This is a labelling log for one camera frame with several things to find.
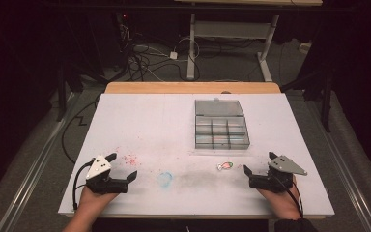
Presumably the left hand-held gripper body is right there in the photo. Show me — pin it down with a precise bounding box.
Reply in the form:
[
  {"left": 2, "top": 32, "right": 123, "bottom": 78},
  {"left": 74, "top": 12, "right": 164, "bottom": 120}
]
[{"left": 85, "top": 155, "right": 129, "bottom": 195}]

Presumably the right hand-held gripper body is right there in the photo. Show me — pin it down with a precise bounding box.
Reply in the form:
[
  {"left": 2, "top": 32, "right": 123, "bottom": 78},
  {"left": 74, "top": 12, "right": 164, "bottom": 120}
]
[{"left": 248, "top": 155, "right": 308, "bottom": 194}]

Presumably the small colourful fish figure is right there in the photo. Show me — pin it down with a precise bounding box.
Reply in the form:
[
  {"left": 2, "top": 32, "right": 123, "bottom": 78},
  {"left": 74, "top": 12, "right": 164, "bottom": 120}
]
[{"left": 216, "top": 161, "right": 235, "bottom": 171}]

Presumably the clear plastic compartment box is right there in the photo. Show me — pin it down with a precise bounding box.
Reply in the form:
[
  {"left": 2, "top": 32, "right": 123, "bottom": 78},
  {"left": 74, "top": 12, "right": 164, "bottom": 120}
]
[{"left": 194, "top": 98, "right": 251, "bottom": 151}]

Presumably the person's left hand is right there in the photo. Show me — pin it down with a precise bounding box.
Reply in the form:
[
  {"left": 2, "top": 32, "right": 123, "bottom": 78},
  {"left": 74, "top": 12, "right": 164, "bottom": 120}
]
[{"left": 77, "top": 186, "right": 119, "bottom": 216}]

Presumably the person's right hand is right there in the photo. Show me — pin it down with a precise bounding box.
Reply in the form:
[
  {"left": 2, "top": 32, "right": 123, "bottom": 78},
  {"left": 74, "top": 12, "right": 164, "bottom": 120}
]
[{"left": 257, "top": 175, "right": 304, "bottom": 221}]

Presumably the black metal stand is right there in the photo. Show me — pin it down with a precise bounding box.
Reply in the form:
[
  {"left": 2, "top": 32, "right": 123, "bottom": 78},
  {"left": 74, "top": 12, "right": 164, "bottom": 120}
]
[
  {"left": 281, "top": 69, "right": 333, "bottom": 133},
  {"left": 55, "top": 61, "right": 85, "bottom": 123}
]

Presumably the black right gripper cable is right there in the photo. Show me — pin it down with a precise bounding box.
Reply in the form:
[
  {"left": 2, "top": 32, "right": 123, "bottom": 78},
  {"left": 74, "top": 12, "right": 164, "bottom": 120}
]
[{"left": 278, "top": 175, "right": 304, "bottom": 218}]

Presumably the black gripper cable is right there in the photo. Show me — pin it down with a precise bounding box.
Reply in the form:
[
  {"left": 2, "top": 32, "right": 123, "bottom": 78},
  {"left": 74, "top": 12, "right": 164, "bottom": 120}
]
[
  {"left": 71, "top": 160, "right": 96, "bottom": 211},
  {"left": 278, "top": 175, "right": 304, "bottom": 218}
]

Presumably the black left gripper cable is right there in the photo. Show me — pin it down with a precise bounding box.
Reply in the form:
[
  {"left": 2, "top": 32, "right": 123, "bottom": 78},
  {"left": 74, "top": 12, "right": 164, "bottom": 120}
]
[{"left": 71, "top": 160, "right": 96, "bottom": 211}]

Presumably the long black floor cable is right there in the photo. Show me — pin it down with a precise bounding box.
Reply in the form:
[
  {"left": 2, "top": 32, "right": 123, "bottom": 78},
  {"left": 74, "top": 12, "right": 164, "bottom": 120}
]
[{"left": 61, "top": 92, "right": 102, "bottom": 165}]

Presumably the metal floor rail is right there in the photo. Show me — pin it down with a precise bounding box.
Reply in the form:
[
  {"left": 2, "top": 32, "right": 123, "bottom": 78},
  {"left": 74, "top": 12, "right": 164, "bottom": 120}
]
[
  {"left": 299, "top": 93, "right": 371, "bottom": 232},
  {"left": 0, "top": 92, "right": 80, "bottom": 232}
]

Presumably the tangle of floor cables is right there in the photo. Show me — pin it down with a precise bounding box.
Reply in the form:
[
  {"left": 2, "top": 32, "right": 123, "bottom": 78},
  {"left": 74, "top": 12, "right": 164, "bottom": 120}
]
[{"left": 115, "top": 22, "right": 204, "bottom": 83}]

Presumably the white metal desk frame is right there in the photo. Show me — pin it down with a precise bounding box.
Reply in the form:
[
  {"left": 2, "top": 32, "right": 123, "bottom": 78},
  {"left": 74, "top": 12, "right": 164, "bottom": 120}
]
[{"left": 185, "top": 13, "right": 280, "bottom": 83}]

